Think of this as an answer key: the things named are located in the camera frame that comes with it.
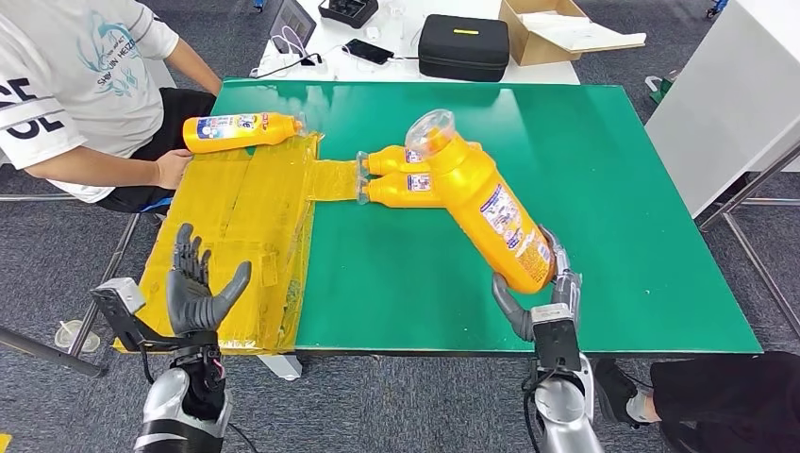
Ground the brown cardboard box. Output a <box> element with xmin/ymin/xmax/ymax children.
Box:
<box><xmin>498</xmin><ymin>0</ymin><xmax>647</xmax><ymax>67</ymax></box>

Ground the orange detergent bottle clear cap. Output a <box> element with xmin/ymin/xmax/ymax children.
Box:
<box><xmin>182</xmin><ymin>112</ymin><xmax>308</xmax><ymax>155</ymax></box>
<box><xmin>356</xmin><ymin>142</ymin><xmax>484</xmax><ymax>177</ymax></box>
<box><xmin>356</xmin><ymin>172</ymin><xmax>446</xmax><ymax>209</ymax></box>
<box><xmin>405</xmin><ymin>109</ymin><xmax>558</xmax><ymax>295</ymax></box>

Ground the clear plastic lid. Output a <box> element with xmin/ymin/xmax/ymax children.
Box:
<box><xmin>53</xmin><ymin>320</ymin><xmax>101</xmax><ymax>355</ymax></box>

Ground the person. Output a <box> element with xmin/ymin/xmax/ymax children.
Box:
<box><xmin>587</xmin><ymin>349</ymin><xmax>800</xmax><ymax>453</ymax></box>
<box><xmin>0</xmin><ymin>0</ymin><xmax>225</xmax><ymax>214</ymax></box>

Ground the white sheet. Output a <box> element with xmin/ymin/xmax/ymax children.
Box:
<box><xmin>520</xmin><ymin>12</ymin><xmax>647</xmax><ymax>53</ymax></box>

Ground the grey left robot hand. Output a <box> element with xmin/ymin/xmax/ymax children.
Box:
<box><xmin>165</xmin><ymin>223</ymin><xmax>253</xmax><ymax>336</ymax></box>

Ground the dark tablet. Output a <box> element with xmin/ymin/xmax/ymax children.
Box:
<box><xmin>268</xmin><ymin>0</ymin><xmax>318</xmax><ymax>58</ymax></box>

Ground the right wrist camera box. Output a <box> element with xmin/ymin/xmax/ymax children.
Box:
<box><xmin>531</xmin><ymin>304</ymin><xmax>582</xmax><ymax>373</ymax></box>

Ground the green and white object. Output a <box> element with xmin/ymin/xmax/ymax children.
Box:
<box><xmin>643</xmin><ymin>70</ymin><xmax>679</xmax><ymax>106</ymax></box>

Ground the white power strip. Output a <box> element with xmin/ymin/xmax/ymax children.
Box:
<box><xmin>251</xmin><ymin>51</ymin><xmax>336</xmax><ymax>80</ymax></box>

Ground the grey metal tube frame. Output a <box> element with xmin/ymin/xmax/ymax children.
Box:
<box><xmin>0</xmin><ymin>193</ymin><xmax>143</xmax><ymax>380</ymax></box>
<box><xmin>694</xmin><ymin>140</ymin><xmax>800</xmax><ymax>339</ymax></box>

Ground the white table foot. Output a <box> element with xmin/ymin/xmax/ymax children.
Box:
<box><xmin>257</xmin><ymin>354</ymin><xmax>303</xmax><ymax>382</ymax></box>

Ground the white table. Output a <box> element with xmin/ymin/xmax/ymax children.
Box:
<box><xmin>251</xmin><ymin>0</ymin><xmax>581</xmax><ymax>86</ymax></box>

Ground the person's right hand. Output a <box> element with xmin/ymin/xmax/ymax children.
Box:
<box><xmin>153</xmin><ymin>148</ymin><xmax>193</xmax><ymax>190</ymax></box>

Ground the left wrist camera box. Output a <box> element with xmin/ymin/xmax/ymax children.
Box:
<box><xmin>90</xmin><ymin>277</ymin><xmax>148</xmax><ymax>351</ymax></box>

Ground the white cabinet panel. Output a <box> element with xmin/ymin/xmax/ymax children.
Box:
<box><xmin>643</xmin><ymin>0</ymin><xmax>800</xmax><ymax>219</ymax></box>

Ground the black zip carrying case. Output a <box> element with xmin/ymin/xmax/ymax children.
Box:
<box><xmin>417</xmin><ymin>14</ymin><xmax>510</xmax><ymax>84</ymax></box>

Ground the black smartphone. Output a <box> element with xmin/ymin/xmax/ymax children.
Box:
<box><xmin>342</xmin><ymin>38</ymin><xmax>395</xmax><ymax>66</ymax></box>

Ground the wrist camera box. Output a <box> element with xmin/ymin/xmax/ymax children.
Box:
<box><xmin>531</xmin><ymin>304</ymin><xmax>582</xmax><ymax>373</ymax></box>
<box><xmin>90</xmin><ymin>277</ymin><xmax>148</xmax><ymax>351</ymax></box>

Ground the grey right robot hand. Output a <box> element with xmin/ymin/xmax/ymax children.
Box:
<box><xmin>492</xmin><ymin>225</ymin><xmax>584</xmax><ymax>344</ymax></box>

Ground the black compartment tray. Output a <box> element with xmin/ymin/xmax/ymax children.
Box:
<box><xmin>318</xmin><ymin>0</ymin><xmax>380</xmax><ymax>30</ymax></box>

